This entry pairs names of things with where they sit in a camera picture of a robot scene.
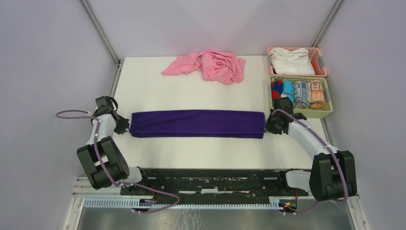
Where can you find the purple cloth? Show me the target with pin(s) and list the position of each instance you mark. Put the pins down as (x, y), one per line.
(198, 123)

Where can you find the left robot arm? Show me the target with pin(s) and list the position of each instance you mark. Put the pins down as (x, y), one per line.
(101, 159)

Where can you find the aluminium frame rails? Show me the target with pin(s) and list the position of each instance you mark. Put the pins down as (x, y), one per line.
(302, 212)

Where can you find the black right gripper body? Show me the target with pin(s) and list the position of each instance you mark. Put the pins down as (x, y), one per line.
(271, 125)

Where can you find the green plastic basket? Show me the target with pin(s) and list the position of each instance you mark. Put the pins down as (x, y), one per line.
(308, 112)

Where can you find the pink plastic basket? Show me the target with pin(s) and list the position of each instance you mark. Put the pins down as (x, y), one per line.
(314, 55)

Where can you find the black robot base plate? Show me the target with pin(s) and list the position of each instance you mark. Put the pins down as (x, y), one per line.
(214, 186)

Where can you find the white folded cloth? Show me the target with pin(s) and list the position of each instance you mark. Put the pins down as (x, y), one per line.
(288, 62)

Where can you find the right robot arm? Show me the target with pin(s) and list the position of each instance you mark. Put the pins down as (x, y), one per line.
(332, 175)

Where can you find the orange item in pink basket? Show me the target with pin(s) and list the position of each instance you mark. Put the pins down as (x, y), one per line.
(315, 68)

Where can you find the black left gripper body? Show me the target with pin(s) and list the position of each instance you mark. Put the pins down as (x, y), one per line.
(121, 124)

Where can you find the rolled light blue towel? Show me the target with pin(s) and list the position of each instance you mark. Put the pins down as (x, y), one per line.
(287, 90)

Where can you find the red blue patterned towel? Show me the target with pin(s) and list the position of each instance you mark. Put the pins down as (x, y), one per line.
(276, 89)

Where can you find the white slotted cable duct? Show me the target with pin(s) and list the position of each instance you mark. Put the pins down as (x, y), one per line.
(135, 203)

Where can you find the crumpled pink cloth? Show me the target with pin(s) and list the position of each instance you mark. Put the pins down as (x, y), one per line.
(220, 66)

